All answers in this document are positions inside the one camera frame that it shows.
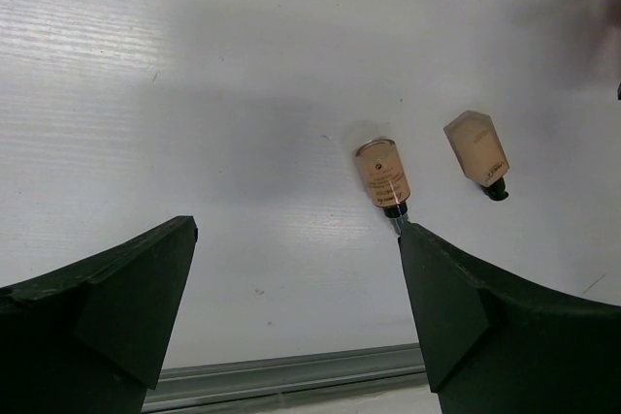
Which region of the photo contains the aluminium front rail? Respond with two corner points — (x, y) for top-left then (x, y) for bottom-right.
(142, 344), (427, 413)

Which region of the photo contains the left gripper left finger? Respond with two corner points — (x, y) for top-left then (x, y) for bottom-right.
(1, 216), (198, 413)

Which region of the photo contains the beige foundation tube right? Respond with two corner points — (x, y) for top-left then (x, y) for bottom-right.
(443, 111), (509, 202)

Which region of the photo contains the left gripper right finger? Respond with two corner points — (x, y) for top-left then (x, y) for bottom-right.
(399, 224), (620, 413)

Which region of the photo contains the beige foundation bottle left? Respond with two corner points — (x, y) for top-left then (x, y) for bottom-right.
(354, 138), (411, 237)

